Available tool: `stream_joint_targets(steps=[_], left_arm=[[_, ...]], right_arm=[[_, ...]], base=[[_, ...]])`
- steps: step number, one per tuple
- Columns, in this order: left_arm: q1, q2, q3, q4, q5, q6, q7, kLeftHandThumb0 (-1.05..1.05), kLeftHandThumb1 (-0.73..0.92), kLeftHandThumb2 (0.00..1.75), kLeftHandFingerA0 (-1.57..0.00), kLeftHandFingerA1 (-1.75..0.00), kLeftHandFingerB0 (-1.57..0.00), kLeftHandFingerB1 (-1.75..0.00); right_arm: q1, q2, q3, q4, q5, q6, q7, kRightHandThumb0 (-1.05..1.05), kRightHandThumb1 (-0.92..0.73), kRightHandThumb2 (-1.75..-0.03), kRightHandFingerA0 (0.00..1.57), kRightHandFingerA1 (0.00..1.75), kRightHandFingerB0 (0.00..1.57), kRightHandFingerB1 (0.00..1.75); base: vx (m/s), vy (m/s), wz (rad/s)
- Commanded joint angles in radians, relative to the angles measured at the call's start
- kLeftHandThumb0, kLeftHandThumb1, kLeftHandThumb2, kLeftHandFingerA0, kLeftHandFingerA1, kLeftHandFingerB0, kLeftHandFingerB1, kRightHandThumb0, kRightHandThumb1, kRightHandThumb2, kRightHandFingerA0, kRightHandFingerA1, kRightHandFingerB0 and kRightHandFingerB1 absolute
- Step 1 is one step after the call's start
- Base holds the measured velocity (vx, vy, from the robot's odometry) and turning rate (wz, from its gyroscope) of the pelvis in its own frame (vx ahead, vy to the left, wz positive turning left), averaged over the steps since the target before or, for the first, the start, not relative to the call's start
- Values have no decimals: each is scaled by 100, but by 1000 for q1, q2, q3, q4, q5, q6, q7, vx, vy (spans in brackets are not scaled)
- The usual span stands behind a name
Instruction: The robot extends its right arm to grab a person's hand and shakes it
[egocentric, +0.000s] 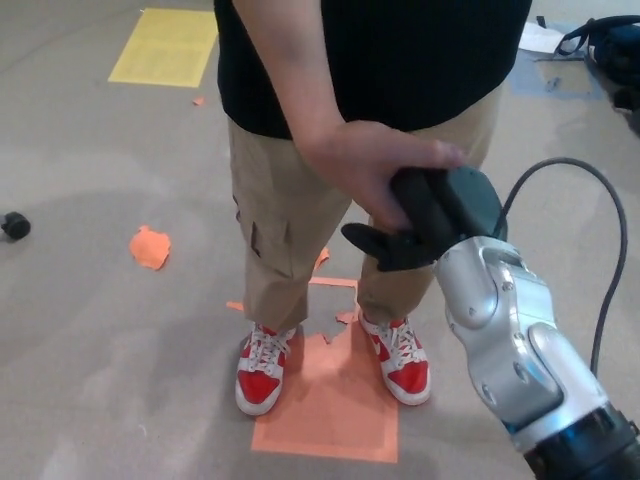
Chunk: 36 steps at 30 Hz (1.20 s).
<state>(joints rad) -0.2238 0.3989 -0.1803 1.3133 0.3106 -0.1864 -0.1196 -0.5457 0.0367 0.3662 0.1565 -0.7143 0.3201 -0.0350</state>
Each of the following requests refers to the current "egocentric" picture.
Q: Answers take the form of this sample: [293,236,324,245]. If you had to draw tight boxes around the robot's right black hand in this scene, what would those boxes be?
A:
[340,165,510,273]

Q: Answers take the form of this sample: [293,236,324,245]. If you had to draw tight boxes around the person's right hand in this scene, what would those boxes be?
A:
[298,119,471,231]

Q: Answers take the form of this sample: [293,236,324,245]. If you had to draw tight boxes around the person's right forearm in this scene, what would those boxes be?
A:
[266,19,352,161]

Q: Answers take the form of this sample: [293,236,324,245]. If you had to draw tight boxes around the person's left red white sneaker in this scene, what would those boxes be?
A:
[358,311,432,407]

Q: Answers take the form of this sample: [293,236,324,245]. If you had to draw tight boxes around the person's red white sneaker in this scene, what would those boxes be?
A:
[234,322,298,417]
[358,311,432,407]

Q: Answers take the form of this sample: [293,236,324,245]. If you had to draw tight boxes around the person's right red white sneaker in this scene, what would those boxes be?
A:
[234,322,298,417]

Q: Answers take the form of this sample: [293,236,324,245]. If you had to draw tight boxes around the khaki cargo pants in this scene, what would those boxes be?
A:
[226,84,504,332]

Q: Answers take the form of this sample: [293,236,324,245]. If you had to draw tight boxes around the black t-shirt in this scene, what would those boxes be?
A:
[213,0,533,141]

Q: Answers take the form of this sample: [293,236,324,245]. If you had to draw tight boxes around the white paper sheet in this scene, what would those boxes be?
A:
[517,21,567,52]

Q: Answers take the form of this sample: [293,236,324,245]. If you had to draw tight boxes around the yellow rectangular floor marker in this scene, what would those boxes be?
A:
[107,6,220,89]

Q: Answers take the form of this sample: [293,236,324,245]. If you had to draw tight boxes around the crumpled orange paper piece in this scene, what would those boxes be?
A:
[128,224,174,272]

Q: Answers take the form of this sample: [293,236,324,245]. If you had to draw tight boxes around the dark blue backpack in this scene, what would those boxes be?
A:
[553,14,640,122]

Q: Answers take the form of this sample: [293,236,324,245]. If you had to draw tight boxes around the orange square floor marker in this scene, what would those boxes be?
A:
[250,276,400,465]

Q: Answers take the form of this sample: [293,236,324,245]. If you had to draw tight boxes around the black caster wheel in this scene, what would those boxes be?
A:
[0,210,33,242]

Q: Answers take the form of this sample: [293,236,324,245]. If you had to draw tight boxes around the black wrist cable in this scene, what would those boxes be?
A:
[498,156,629,377]

